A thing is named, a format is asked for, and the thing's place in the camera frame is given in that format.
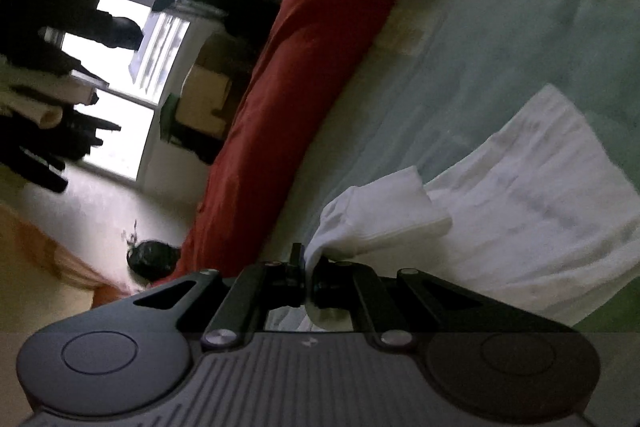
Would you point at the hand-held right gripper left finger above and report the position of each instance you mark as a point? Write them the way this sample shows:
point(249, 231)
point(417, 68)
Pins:
point(298, 277)

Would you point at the orange striped cloth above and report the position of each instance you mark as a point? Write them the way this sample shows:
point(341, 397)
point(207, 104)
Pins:
point(40, 242)

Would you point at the light green bed sheet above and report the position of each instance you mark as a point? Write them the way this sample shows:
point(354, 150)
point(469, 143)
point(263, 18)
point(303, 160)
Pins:
point(500, 32)

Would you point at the black round bag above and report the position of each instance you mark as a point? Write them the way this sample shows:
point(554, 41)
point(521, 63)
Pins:
point(152, 259)

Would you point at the green chair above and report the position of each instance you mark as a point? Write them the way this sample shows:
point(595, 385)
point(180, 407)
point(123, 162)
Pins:
point(185, 132)

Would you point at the row of hanging clothes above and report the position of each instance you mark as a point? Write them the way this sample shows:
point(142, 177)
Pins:
point(45, 22)

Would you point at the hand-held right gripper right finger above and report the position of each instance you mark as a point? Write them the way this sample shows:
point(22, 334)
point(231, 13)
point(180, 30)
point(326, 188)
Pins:
point(322, 287)

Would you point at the red duvet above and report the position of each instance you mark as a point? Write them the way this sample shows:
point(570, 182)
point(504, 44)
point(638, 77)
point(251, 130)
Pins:
point(300, 82)

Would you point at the window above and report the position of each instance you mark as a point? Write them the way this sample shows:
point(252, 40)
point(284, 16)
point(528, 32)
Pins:
point(115, 147)

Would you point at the white towel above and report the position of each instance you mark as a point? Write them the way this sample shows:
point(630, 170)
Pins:
point(525, 207)

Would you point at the cardboard box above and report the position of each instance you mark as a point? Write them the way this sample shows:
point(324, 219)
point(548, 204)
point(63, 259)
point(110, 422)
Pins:
point(210, 82)

